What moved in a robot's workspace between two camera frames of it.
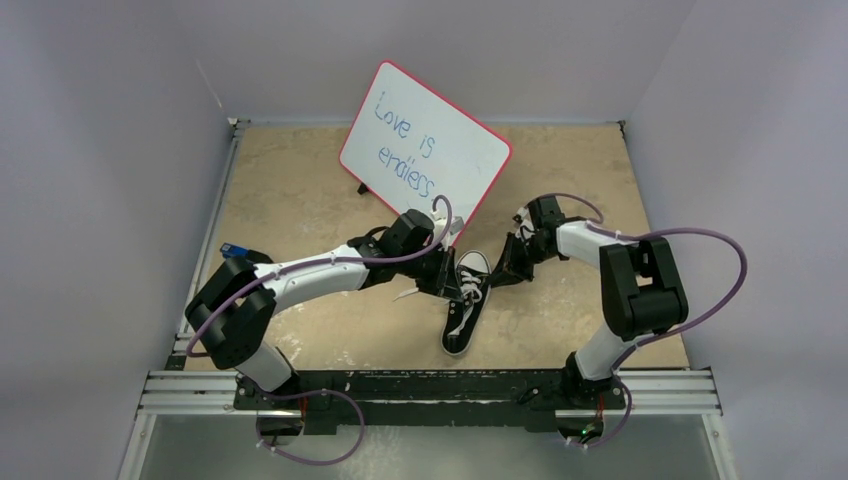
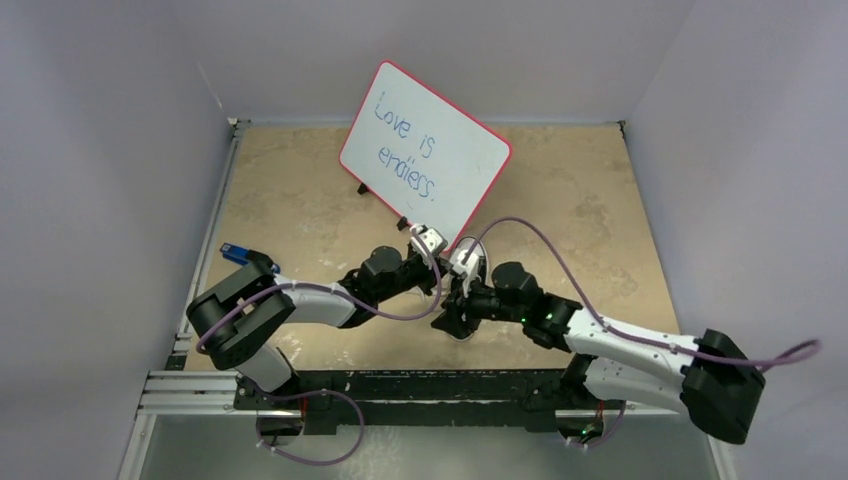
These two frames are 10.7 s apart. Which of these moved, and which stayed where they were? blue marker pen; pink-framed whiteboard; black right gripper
Moved: black right gripper
Stayed: pink-framed whiteboard; blue marker pen
